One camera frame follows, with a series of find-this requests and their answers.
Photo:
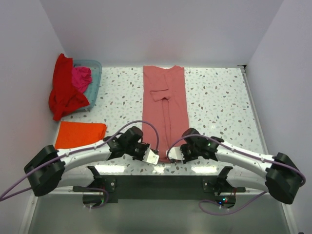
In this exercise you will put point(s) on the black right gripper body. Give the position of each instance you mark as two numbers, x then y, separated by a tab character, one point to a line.
186	151

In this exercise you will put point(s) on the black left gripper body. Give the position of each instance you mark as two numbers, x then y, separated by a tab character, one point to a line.
140	151

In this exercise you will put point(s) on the salmon pink t shirt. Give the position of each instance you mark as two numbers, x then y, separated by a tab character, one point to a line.
164	106

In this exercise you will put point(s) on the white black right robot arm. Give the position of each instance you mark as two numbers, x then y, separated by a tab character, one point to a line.
276	175

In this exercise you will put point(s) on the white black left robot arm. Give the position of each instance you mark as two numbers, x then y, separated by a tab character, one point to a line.
45	171

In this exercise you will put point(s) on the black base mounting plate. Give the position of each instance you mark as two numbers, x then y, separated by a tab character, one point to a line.
152	187

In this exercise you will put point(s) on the folded orange t shirt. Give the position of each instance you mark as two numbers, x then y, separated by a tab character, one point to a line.
77	134

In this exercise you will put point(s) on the light blue plastic basket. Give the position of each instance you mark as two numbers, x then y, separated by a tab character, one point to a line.
91	92

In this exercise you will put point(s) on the red t shirt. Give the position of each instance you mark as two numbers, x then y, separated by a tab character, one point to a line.
64	98

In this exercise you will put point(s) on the magenta t shirt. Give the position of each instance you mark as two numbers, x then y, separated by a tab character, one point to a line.
81	78

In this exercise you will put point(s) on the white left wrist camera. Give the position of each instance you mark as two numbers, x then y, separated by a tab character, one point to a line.
151	156

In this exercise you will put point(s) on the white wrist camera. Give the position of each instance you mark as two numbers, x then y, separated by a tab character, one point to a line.
151	156
175	154

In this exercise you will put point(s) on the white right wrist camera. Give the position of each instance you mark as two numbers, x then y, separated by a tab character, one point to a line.
175	154

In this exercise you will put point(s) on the aluminium extrusion rail frame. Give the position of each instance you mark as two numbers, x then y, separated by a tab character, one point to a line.
207	160

